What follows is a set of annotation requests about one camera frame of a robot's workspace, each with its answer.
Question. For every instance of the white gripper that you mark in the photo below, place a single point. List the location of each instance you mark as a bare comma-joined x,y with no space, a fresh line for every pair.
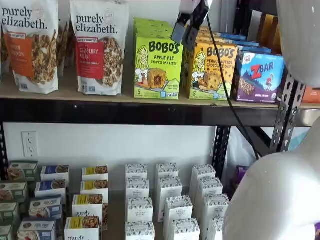
192,6

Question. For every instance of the green Bobo's apple pie box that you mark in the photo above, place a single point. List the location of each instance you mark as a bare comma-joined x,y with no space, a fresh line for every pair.
152,33
157,70
150,27
147,20

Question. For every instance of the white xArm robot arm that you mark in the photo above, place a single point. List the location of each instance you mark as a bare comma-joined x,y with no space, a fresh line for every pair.
275,200

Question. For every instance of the yellow Bobo's peanut butter box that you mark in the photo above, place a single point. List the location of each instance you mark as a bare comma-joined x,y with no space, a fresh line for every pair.
212,40
207,75
205,28
208,33

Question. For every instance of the blue purple Zbar box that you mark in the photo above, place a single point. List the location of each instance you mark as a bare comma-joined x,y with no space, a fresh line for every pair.
247,44
252,49
232,36
260,77

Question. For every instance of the brown orange snack box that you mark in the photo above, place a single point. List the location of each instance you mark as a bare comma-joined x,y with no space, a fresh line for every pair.
276,37
265,28

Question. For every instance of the black metal shelf rack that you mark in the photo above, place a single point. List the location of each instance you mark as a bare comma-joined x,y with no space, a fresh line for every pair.
125,112
310,118

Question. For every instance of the wooden shelf board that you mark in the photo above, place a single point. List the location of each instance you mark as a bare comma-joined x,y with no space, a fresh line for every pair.
310,105
100,100

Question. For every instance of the white patterned pantry box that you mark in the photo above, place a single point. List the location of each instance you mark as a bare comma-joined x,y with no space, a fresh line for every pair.
215,207
136,171
216,230
140,211
178,210
140,232
167,170
171,187
137,190
210,187
203,171
183,231

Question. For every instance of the large orange snack box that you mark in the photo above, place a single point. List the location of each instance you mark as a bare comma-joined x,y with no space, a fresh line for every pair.
312,93

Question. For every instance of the purple snack box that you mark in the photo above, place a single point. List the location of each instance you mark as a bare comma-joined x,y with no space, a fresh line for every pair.
241,175
317,232

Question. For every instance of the yellow label granola box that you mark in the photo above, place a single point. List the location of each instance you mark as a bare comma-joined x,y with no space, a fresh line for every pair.
94,187
82,228
87,206
95,172

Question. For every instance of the blue label granola box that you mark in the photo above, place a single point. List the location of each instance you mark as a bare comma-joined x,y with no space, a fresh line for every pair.
50,187
55,172

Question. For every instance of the green label oatmeal box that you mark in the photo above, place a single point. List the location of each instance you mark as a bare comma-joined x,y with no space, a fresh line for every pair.
22,171
6,232
8,212
13,192

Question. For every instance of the grey blue oatmeal box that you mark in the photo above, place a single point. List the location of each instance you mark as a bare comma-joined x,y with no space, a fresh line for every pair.
45,207
36,230

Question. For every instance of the red label granola bag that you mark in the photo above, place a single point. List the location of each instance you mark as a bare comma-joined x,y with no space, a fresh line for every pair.
100,50

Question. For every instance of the translucent white plastic sheet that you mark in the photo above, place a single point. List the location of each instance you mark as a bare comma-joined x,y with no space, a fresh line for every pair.
236,152

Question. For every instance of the white tea boxes group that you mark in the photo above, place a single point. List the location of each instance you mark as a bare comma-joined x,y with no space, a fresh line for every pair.
116,200

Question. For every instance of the white wall outlet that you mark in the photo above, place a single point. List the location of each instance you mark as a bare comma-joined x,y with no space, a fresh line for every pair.
30,143

